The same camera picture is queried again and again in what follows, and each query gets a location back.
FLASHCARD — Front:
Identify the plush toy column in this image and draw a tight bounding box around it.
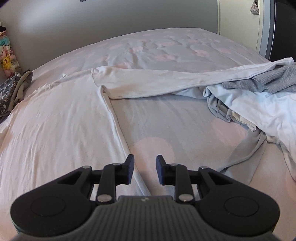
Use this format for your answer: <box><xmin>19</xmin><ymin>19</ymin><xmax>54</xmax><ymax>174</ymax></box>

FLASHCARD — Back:
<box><xmin>0</xmin><ymin>25</ymin><xmax>21</xmax><ymax>78</ymax></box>

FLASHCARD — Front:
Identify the light blue garment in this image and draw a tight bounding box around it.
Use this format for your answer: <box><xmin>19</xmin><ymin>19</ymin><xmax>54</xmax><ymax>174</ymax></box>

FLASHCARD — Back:
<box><xmin>176</xmin><ymin>87</ymin><xmax>266</xmax><ymax>184</ymax></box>

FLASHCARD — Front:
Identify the cream long sleeve shirt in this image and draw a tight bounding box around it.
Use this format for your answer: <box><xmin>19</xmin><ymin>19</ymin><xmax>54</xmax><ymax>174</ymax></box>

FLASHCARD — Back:
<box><xmin>0</xmin><ymin>57</ymin><xmax>295</xmax><ymax>241</ymax></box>

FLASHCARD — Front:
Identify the cream door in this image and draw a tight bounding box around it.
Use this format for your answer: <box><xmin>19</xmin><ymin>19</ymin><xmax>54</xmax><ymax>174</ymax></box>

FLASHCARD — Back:
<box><xmin>217</xmin><ymin>0</ymin><xmax>259</xmax><ymax>51</ymax></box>

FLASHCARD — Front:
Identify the polka dot bed sheet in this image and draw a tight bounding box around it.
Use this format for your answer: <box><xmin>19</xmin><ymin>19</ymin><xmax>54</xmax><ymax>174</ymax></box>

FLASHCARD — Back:
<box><xmin>0</xmin><ymin>27</ymin><xmax>296</xmax><ymax>241</ymax></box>

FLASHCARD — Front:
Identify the beige folded garment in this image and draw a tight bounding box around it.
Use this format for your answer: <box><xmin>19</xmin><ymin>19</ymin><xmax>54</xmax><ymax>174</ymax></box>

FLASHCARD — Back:
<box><xmin>8</xmin><ymin>70</ymin><xmax>33</xmax><ymax>111</ymax></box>

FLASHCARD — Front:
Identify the white garment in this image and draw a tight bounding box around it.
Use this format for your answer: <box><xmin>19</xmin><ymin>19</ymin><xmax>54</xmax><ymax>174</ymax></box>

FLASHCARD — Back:
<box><xmin>203</xmin><ymin>84</ymin><xmax>295</xmax><ymax>179</ymax></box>

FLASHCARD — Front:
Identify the dark floral folded garment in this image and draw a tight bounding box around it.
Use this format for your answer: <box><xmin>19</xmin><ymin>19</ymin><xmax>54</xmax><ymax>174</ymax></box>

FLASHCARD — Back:
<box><xmin>1</xmin><ymin>72</ymin><xmax>22</xmax><ymax>118</ymax></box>

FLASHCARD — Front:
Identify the small hanging fabric pouch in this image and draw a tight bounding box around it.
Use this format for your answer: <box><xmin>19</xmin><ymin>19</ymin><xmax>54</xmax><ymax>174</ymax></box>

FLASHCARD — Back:
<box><xmin>250</xmin><ymin>0</ymin><xmax>260</xmax><ymax>15</ymax></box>

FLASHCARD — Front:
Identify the grey door frame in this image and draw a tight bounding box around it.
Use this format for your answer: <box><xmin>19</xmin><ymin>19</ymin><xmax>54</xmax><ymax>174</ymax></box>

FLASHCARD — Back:
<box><xmin>255</xmin><ymin>0</ymin><xmax>276</xmax><ymax>59</ymax></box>

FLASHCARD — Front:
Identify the grey knit garment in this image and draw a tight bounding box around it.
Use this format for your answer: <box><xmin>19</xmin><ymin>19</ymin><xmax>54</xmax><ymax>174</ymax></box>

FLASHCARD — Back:
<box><xmin>222</xmin><ymin>65</ymin><xmax>295</xmax><ymax>94</ymax></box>

